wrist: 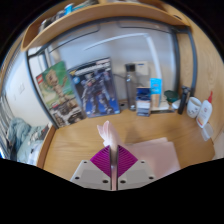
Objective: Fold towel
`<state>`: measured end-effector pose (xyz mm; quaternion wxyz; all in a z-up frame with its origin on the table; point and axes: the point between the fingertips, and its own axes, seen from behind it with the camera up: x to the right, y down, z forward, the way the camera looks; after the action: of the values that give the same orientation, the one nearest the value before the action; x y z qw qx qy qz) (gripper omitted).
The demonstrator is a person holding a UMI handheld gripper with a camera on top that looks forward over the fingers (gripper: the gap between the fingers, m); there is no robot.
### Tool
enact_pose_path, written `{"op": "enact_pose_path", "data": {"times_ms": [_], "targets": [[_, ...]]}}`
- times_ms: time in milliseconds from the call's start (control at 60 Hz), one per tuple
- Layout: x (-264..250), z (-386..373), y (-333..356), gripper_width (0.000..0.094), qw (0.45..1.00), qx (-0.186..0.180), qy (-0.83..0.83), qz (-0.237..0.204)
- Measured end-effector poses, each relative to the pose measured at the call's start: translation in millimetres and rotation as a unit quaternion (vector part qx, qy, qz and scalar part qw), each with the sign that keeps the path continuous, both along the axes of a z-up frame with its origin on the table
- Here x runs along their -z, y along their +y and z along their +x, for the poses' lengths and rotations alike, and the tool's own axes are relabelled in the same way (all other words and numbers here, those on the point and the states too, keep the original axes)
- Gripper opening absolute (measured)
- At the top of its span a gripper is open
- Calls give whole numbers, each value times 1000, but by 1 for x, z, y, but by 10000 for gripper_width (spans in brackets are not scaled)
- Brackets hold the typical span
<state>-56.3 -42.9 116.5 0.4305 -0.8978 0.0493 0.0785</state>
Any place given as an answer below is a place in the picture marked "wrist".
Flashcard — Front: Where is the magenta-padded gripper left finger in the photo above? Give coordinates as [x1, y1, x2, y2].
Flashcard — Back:
[69, 144, 114, 191]

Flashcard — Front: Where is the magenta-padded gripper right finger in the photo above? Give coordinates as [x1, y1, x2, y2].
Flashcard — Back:
[115, 144, 157, 191]

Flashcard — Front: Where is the pale pink towel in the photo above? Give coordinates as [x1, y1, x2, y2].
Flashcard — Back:
[96, 120, 182, 191]

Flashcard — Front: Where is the small blue box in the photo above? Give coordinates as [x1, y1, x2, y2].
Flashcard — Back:
[135, 86, 152, 118]

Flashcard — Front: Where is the clear plastic container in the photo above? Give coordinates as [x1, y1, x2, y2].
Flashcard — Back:
[200, 122, 214, 142]

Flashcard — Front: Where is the clear glass bottle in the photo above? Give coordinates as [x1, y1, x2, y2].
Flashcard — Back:
[124, 63, 138, 111]

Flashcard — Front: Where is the dark green round object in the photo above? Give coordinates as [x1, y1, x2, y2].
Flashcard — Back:
[163, 89, 179, 104]

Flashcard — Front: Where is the cyan card package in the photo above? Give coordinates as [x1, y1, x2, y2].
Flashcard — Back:
[149, 77, 163, 108]

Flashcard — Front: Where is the blue robot model kit box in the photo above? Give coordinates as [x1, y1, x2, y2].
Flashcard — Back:
[67, 57, 121, 118]

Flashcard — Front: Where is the black cylindrical bottle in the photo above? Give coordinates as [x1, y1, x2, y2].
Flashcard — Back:
[177, 85, 191, 116]

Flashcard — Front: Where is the white mug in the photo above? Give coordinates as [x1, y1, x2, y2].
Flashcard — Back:
[186, 96, 203, 119]

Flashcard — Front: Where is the green tree figure toy box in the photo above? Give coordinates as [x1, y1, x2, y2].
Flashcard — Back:
[35, 60, 87, 129]

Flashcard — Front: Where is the white bottle with red cap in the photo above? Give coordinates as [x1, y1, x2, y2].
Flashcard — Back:
[195, 90, 214, 129]

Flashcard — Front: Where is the white rectangular box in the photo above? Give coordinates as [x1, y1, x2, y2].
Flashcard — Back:
[134, 60, 149, 88]

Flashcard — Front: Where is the white arched desk lamp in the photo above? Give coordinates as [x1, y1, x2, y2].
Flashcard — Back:
[83, 32, 164, 101]

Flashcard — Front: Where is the wooden shelf unit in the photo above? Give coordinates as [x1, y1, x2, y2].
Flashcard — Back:
[20, 0, 193, 53]

